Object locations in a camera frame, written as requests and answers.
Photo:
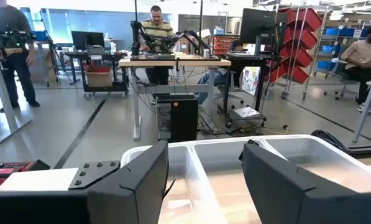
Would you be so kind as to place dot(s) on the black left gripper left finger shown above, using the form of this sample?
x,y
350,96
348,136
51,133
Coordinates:
x,y
135,186

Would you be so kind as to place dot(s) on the black table frame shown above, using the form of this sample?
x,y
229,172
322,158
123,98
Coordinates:
x,y
368,152

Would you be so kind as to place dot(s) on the person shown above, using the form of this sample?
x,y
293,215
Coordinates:
x,y
360,53
213,79
14,37
158,31

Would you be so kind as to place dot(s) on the black standing desk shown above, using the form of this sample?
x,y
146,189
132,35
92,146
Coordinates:
x,y
241,60

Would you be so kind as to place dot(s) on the red parts organizer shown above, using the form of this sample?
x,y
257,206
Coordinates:
x,y
224,45

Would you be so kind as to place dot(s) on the blue bin shelving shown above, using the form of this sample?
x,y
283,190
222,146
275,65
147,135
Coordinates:
x,y
343,31

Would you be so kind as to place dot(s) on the large black monitor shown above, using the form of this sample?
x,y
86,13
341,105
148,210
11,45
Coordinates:
x,y
259,21

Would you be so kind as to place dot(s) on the small black monitor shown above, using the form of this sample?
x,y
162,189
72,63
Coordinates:
x,y
85,39

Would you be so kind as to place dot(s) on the colourful printed bag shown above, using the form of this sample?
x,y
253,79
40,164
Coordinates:
x,y
250,79

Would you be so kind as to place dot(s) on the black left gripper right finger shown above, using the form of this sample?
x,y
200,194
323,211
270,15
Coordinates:
x,y
281,193

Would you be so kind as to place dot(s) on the clear plastic compartment tray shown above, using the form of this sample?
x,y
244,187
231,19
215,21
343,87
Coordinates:
x,y
222,155

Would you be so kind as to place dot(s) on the cardboard box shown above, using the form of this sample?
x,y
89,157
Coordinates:
x,y
98,77

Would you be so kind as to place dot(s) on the black computer tower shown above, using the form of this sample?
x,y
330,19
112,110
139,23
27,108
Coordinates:
x,y
182,118

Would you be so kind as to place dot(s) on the black equipment cart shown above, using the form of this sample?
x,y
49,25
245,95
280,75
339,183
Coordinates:
x,y
104,57

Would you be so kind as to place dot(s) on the white booklet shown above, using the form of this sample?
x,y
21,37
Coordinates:
x,y
246,112

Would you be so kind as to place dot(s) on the wooden top desk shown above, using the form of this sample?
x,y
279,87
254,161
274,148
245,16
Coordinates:
x,y
172,62

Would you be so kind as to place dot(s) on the black corner bracket plate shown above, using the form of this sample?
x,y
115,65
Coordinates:
x,y
93,174

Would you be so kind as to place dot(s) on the black distant robot arms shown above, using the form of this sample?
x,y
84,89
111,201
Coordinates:
x,y
160,43
8,37

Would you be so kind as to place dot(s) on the red bin rack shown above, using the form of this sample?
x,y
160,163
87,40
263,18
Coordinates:
x,y
300,37

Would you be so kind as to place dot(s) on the office chair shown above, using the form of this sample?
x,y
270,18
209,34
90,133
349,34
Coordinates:
x,y
343,84

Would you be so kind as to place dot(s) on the red tool case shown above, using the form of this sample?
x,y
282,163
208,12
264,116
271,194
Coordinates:
x,y
5,171

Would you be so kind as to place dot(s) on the white legged robot desk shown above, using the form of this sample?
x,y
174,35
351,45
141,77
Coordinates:
x,y
5,93

